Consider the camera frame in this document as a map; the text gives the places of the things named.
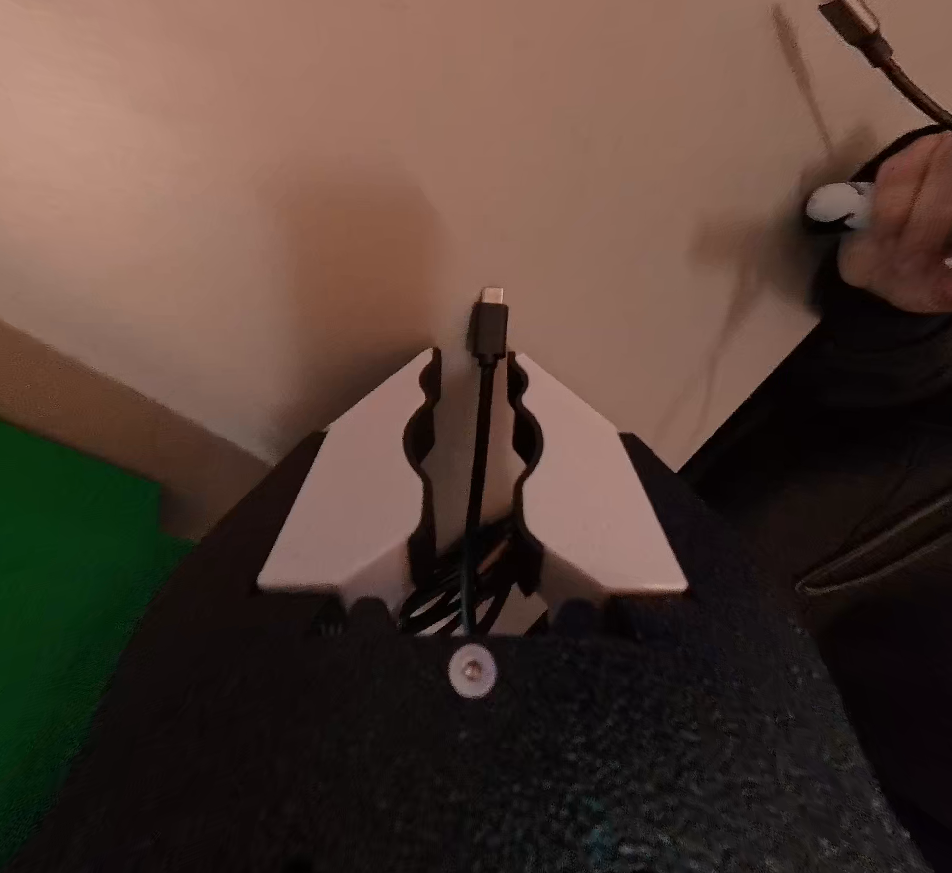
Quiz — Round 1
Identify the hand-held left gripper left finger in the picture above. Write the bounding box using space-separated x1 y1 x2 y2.
256 346 443 612

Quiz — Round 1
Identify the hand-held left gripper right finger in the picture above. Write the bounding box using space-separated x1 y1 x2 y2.
506 351 689 612

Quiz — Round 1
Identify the braided cable with silver plug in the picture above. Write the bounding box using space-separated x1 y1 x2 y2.
811 0 952 131

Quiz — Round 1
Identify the black USB cable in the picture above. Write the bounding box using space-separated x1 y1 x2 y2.
398 285 522 639

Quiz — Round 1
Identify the person's right hand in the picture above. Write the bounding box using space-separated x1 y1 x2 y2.
836 132 952 316

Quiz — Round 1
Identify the green mat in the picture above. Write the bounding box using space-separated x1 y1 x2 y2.
0 419 198 868

